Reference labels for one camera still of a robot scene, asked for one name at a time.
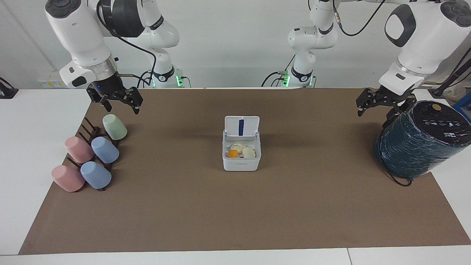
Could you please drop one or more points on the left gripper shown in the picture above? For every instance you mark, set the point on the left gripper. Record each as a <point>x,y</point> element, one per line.
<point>394,95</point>

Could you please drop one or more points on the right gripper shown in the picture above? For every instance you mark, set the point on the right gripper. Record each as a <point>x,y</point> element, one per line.
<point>110,87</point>

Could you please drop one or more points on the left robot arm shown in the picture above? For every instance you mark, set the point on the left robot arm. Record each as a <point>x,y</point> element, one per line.
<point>419,40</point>

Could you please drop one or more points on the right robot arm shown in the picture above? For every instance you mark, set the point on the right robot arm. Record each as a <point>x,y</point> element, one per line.
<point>79,33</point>

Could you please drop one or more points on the white trash can with lid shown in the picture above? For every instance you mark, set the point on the white trash can with lid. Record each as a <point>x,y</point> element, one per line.
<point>241,162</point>

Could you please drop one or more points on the green cup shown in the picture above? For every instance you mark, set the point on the green cup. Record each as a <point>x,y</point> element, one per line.
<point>114,127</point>

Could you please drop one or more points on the dark brown cup rack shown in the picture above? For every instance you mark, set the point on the dark brown cup rack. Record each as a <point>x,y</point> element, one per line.
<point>87,133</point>

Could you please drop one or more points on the blue cup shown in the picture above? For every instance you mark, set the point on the blue cup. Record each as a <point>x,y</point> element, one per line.
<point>95,175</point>
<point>105,150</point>

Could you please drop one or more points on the pink cup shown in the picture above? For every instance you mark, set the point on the pink cup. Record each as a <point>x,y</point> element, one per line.
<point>78,149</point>
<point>68,178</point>

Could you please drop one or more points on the black stand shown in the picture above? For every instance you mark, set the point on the black stand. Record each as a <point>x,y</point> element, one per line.
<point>450,79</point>
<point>6,92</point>

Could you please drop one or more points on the blue box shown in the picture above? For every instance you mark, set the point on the blue box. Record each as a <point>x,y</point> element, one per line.
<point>463,106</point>

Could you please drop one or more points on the orange scrap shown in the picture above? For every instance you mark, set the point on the orange scrap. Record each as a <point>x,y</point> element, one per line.
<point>233,154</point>

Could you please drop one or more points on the crumpled white paper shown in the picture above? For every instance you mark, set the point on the crumpled white paper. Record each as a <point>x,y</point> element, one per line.
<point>249,152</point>
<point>238,147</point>

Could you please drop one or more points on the white wall socket strip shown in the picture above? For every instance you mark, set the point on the white wall socket strip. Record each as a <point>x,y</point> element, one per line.
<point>49,82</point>

